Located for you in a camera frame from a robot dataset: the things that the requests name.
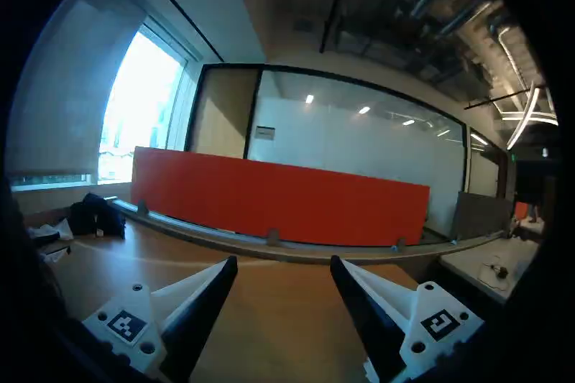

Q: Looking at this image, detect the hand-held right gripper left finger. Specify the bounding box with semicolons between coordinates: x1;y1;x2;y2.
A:
81;255;239;383

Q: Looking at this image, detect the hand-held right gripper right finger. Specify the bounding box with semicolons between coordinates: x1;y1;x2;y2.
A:
330;254;485;383

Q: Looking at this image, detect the white desk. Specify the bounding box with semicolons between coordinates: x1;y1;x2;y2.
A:
439;235;540;304

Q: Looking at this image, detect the stack of black towels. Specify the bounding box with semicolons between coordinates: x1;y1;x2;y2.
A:
68;193;127;239

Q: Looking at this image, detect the grey desk screen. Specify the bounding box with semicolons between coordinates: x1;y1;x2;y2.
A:
450;190;515;241

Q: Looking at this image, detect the heap of white towels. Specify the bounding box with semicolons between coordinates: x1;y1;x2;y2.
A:
27;217;75;265

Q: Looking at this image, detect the red desk screen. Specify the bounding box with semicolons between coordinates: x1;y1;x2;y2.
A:
109;146;506;262

